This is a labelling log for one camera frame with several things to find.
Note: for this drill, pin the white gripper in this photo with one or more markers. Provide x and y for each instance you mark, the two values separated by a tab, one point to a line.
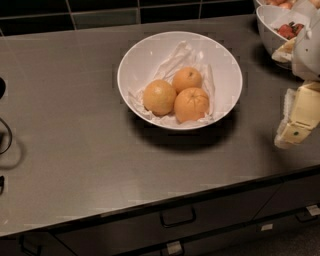
308	55

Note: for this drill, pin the orange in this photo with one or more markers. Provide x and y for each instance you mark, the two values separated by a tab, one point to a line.
159	97
186	77
191	104

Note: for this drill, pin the white bowl with food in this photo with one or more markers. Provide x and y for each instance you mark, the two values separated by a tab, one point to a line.
271	17

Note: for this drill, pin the white ceramic bowl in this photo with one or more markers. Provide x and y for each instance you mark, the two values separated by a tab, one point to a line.
141	62

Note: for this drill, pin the red chopped food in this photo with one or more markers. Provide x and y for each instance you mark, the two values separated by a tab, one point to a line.
290	30

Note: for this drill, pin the white crumpled paper napkin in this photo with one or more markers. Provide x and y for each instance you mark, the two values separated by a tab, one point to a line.
182	56

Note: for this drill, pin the dark drawer front right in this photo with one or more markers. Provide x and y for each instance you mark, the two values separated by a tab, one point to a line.
293	194

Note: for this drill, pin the dark drawer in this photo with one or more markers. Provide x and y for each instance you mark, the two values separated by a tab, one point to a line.
293	194
146	230

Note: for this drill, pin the white label right drawer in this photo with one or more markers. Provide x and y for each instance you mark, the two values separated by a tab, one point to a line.
314	210

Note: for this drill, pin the white label lower middle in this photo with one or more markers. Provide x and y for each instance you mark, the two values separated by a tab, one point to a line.
266	227

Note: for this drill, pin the white drawer label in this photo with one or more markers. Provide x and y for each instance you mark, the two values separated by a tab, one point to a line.
174	248

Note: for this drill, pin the dark drawer front middle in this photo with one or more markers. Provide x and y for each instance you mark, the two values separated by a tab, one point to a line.
146	230

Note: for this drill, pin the black drawer handle right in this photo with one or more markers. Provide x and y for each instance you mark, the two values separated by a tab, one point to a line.
304	216

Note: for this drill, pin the black drawer handle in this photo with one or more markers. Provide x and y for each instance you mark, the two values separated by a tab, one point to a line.
304	216
179	216

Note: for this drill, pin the black drawer handle middle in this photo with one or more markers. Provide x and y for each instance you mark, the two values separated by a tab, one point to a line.
179	216

